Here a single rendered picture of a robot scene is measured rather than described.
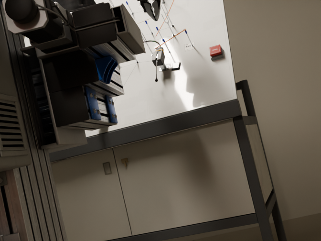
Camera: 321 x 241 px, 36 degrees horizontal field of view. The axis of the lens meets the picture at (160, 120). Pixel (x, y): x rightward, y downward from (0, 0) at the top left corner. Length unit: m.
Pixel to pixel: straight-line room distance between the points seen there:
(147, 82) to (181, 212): 0.61
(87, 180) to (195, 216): 0.51
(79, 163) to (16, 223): 1.15
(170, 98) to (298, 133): 2.01
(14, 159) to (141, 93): 1.26
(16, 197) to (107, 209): 1.13
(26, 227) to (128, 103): 1.19
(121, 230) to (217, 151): 0.55
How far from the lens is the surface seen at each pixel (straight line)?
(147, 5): 2.14
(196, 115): 2.01
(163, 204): 2.12
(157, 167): 2.11
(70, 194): 2.28
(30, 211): 1.16
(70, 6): 1.44
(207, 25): 2.36
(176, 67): 2.21
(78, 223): 2.29
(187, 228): 2.11
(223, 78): 2.09
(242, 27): 4.03
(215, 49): 2.18
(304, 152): 3.98
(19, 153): 1.03
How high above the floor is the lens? 0.72
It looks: 4 degrees up
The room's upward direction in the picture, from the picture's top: 13 degrees counter-clockwise
